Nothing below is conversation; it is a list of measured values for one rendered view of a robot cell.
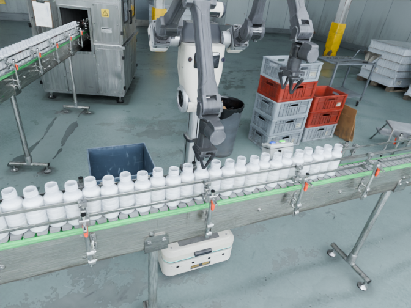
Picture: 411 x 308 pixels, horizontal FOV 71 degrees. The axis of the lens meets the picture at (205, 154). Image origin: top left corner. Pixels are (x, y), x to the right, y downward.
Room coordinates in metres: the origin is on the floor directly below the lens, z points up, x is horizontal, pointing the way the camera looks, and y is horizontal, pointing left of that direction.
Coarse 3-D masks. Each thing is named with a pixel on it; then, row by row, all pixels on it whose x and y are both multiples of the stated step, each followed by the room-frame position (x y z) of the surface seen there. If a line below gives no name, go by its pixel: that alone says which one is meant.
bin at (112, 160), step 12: (132, 144) 1.41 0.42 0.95; (144, 144) 1.42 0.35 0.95; (96, 156) 1.33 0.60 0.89; (108, 156) 1.35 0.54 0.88; (120, 156) 1.38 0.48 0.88; (132, 156) 1.41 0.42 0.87; (144, 156) 1.42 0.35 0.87; (96, 168) 1.32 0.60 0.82; (108, 168) 1.35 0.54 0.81; (120, 168) 1.38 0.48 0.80; (132, 168) 1.41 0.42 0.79; (144, 168) 1.42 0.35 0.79; (96, 180) 1.04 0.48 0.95
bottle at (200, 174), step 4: (200, 164) 0.94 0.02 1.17; (204, 164) 0.94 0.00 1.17; (200, 168) 0.94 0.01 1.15; (196, 172) 0.94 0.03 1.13; (200, 172) 0.93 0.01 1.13; (204, 172) 0.94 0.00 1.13; (208, 172) 0.95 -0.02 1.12; (196, 176) 0.93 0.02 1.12; (200, 176) 0.92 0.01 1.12; (204, 176) 0.93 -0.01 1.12; (208, 176) 0.95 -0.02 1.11; (196, 180) 0.93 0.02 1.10; (196, 184) 0.93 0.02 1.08; (200, 184) 0.92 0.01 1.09; (196, 188) 0.92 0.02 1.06; (200, 188) 0.92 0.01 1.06; (196, 192) 0.92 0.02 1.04; (200, 192) 0.92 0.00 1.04
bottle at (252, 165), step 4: (252, 156) 1.06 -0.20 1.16; (256, 156) 1.06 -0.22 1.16; (252, 160) 1.03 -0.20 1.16; (256, 160) 1.03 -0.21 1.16; (248, 164) 1.04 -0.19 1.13; (252, 164) 1.03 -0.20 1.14; (256, 164) 1.03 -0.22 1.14; (248, 168) 1.03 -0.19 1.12; (252, 168) 1.02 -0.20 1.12; (256, 168) 1.03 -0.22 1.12; (248, 176) 1.02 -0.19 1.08; (252, 176) 1.02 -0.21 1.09; (256, 176) 1.03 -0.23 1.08; (248, 180) 1.02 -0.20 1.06; (252, 180) 1.02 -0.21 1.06; (256, 180) 1.03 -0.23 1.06; (244, 184) 1.03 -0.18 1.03; (248, 184) 1.02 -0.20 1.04; (252, 184) 1.02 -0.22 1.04; (248, 188) 1.02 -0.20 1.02; (252, 188) 1.02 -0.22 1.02
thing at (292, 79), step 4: (284, 72) 1.27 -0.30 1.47; (288, 72) 1.25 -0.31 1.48; (288, 76) 1.25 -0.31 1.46; (292, 76) 1.24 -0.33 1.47; (296, 76) 1.25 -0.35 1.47; (292, 80) 1.22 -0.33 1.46; (296, 80) 1.25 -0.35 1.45; (300, 80) 1.24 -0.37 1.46; (292, 84) 1.24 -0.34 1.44; (296, 84) 1.26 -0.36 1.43; (296, 88) 1.26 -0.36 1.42; (292, 92) 1.26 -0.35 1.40
